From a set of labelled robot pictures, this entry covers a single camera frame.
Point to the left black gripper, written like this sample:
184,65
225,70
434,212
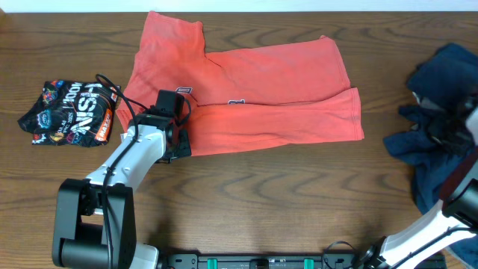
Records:
186,148

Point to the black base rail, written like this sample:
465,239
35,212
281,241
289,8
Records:
194,261

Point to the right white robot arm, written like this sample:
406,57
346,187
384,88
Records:
443,151

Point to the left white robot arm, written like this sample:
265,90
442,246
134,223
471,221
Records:
94,220

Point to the orange printed t-shirt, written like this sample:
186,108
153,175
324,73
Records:
245,99

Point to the black printed folded t-shirt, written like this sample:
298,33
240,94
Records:
71,113

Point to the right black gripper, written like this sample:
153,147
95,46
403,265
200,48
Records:
437,135

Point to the navy blue garment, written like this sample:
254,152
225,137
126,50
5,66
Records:
445,81

